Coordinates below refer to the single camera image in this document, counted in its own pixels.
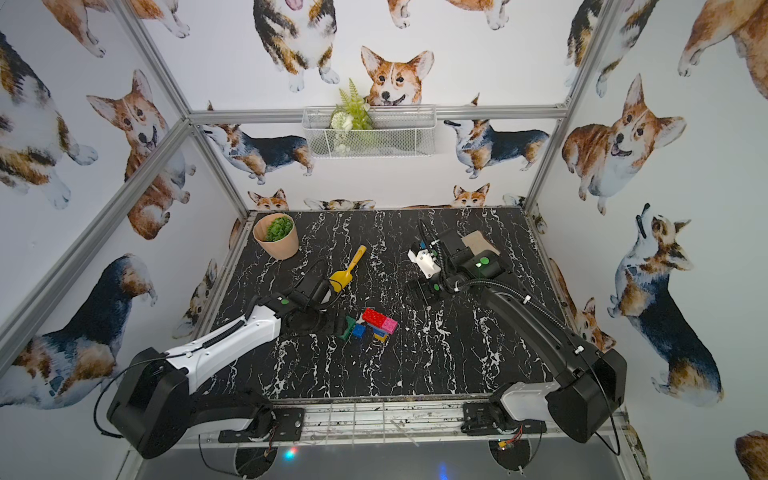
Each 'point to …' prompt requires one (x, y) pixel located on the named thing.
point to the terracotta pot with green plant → (275, 232)
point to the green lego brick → (351, 323)
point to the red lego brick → (374, 317)
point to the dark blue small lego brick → (359, 331)
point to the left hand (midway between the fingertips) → (339, 320)
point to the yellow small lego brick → (381, 338)
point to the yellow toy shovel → (341, 279)
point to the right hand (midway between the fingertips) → (414, 292)
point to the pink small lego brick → (389, 325)
